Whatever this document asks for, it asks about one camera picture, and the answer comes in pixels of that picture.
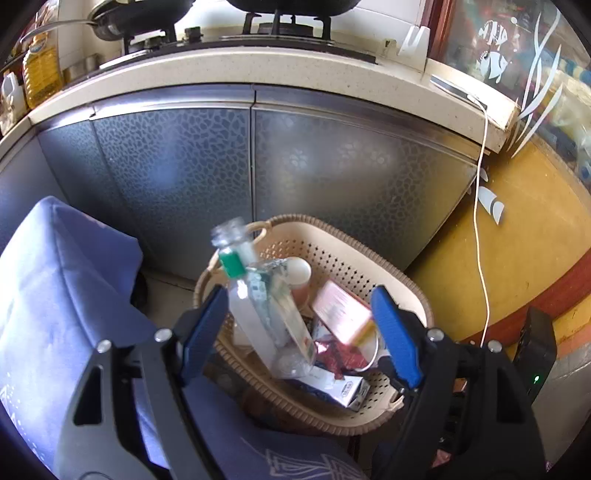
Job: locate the beige plastic basket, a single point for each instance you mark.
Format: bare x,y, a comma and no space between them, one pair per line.
351,258

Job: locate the yellow and red carton box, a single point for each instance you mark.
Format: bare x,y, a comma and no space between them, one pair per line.
341,311

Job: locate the white paper cup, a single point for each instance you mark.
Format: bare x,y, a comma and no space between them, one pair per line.
298,272

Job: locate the gas stove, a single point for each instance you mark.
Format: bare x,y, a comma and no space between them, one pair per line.
277,41

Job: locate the yellow cooking oil bottle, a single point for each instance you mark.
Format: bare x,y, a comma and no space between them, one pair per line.
42,74

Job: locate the kitchen counter cabinet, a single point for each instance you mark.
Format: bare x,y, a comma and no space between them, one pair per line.
184,175

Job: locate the blue tablecloth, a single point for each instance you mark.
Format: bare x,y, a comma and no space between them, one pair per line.
55,286

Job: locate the white plastic holder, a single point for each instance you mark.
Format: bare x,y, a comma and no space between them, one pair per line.
413,48

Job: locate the decorated glass cabinet door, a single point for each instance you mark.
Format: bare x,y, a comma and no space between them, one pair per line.
508,46

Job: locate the black wok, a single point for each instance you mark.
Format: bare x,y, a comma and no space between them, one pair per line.
138,14

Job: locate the white plastic jug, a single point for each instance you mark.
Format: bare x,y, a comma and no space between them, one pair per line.
14,99

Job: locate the black pot with lid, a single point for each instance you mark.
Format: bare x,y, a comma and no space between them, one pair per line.
295,4

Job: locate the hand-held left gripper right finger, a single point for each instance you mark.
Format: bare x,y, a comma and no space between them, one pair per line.
397,337

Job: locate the red and orange snack wrapper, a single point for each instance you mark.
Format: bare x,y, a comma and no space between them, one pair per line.
337,357

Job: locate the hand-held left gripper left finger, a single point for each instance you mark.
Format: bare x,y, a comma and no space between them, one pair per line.
203,332

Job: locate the phone on charger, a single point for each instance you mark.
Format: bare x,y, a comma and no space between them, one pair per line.
455,90

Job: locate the white and green drink carton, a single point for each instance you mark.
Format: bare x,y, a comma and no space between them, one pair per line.
337,390

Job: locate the clear plastic bottle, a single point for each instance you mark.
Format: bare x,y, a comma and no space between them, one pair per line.
249,318

